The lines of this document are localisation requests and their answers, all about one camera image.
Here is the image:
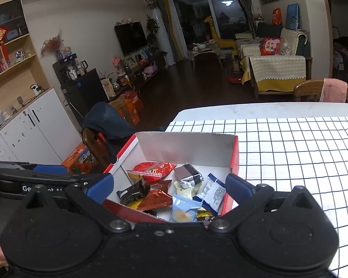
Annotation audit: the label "white blue text packet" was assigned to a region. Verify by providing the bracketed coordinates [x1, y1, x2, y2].
[193, 173, 226, 216]

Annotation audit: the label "sofa with cream cover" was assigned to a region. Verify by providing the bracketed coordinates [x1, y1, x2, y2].
[237, 28, 313, 96]

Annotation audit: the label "dark jeans on chair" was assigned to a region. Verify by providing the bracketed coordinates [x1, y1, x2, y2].
[81, 102, 136, 163]

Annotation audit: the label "red cushion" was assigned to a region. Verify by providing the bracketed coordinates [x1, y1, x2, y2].
[260, 38, 282, 56]

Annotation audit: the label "pink towel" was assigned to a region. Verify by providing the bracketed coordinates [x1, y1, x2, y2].
[319, 79, 348, 103]

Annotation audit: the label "wooden chair left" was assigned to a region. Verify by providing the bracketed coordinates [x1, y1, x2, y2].
[82, 128, 112, 170]

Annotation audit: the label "orange juice carton box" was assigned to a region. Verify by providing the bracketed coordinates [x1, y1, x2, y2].
[62, 142, 98, 174]

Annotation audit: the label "white cabinet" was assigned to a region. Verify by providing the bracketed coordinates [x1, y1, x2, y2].
[0, 88, 81, 165]

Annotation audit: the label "wooden chair with towel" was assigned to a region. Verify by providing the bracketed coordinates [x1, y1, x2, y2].
[293, 79, 348, 103]

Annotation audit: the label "wall television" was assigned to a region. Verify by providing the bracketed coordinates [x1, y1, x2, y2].
[114, 21, 148, 55]

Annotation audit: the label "yellow candy wrapper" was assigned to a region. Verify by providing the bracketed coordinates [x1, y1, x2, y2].
[127, 199, 143, 210]

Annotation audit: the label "white grid tablecloth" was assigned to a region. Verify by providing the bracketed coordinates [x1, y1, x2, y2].
[166, 117, 348, 277]

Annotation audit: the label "light blue biscuit packet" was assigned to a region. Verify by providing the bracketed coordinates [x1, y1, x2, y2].
[169, 195, 202, 223]

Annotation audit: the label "white floor air conditioner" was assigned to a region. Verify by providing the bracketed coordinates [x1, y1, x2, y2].
[150, 8, 176, 66]

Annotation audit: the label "black gold snack packet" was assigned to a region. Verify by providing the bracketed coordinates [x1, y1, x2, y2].
[116, 180, 150, 206]

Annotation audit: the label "copper Oreo snack bag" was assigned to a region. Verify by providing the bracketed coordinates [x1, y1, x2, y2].
[137, 180, 173, 212]

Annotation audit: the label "silver black snack bar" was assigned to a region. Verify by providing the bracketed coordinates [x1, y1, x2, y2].
[173, 164, 203, 189]

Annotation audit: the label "red white cardboard box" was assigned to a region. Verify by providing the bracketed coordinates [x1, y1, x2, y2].
[103, 130, 240, 224]

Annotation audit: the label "pale yellow snack bag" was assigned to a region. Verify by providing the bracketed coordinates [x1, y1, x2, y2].
[174, 181, 202, 199]

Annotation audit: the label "yellow giraffe toy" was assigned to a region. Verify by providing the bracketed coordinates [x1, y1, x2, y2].
[203, 15, 238, 51]

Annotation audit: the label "red patterned snack packet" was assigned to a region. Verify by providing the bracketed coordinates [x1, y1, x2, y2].
[127, 161, 176, 182]

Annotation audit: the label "dark brown snack packet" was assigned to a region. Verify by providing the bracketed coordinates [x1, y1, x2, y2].
[196, 208, 217, 227]

